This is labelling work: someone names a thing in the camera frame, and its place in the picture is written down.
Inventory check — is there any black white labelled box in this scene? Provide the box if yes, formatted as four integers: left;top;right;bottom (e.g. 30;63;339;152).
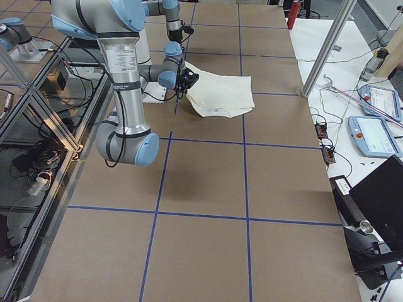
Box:
329;175;368;229

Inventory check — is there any near orange black circuit board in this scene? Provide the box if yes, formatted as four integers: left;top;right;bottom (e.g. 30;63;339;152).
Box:
321;145;336;167

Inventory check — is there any far blue teach pendant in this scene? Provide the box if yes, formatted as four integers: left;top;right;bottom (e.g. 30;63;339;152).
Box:
360;85;402;122

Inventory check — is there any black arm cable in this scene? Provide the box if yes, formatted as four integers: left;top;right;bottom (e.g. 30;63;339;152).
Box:
103;59;186;169

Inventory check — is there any clear plastic bottle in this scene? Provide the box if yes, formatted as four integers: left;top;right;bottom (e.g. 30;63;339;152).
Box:
360;48;389;82

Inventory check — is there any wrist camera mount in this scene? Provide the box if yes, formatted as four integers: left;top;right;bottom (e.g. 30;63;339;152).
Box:
182;25;194;35

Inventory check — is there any black monitor on stand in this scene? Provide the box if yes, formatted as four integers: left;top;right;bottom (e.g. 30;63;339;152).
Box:
349;155;402;289

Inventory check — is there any white reacher grabber tool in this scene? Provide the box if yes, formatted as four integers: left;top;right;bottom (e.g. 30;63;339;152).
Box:
323;74;402;128

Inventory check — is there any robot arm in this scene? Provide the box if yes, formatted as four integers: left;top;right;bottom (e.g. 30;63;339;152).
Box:
142;0;184;44
51;1;199;166

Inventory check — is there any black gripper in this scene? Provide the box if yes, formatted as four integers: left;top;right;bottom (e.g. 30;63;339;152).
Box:
176;69;200;93
168;29;183;43

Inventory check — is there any red cylinder tube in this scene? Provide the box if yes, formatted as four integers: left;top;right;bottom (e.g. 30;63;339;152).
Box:
287;0;301;30

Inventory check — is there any near blue teach pendant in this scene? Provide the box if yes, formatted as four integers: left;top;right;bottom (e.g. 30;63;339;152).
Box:
348;116;402;159

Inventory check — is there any aluminium frame post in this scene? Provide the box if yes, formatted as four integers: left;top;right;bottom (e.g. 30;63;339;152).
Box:
301;0;357;98

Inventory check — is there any white long-sleeve cat shirt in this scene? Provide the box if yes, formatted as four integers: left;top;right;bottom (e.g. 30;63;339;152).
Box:
185;62;255;118

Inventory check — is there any blue teach pendant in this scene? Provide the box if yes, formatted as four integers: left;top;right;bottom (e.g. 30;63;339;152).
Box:
348;116;402;159
360;85;402;122

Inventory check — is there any far orange black circuit board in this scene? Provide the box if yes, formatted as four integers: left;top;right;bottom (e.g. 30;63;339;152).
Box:
314;122;329;140

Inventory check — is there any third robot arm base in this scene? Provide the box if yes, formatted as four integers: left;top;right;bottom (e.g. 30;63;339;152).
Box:
1;17;47;63

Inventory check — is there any orange black circuit board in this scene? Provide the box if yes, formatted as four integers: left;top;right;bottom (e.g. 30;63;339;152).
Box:
321;145;336;167
314;122;329;140

